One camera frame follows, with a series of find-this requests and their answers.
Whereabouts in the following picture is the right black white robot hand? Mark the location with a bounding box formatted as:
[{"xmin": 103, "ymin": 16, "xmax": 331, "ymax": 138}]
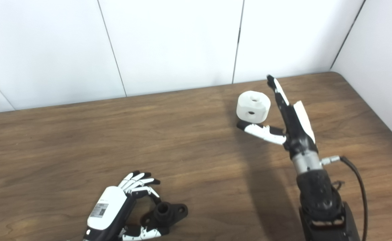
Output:
[{"xmin": 237, "ymin": 75, "xmax": 318, "ymax": 156}]

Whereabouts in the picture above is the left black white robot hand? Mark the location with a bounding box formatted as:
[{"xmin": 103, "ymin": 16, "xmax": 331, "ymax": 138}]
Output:
[{"xmin": 83, "ymin": 171, "xmax": 171, "ymax": 241}]

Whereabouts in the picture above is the round white plastic piece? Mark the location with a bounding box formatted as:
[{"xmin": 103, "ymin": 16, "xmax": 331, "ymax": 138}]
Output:
[{"xmin": 236, "ymin": 91, "xmax": 271, "ymax": 122}]

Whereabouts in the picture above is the black flanged holder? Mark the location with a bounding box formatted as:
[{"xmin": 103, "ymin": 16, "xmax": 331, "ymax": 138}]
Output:
[{"xmin": 140, "ymin": 202, "xmax": 188, "ymax": 235}]

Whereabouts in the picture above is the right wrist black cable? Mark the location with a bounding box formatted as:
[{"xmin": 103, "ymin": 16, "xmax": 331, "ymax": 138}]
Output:
[{"xmin": 321, "ymin": 155, "xmax": 369, "ymax": 241}]

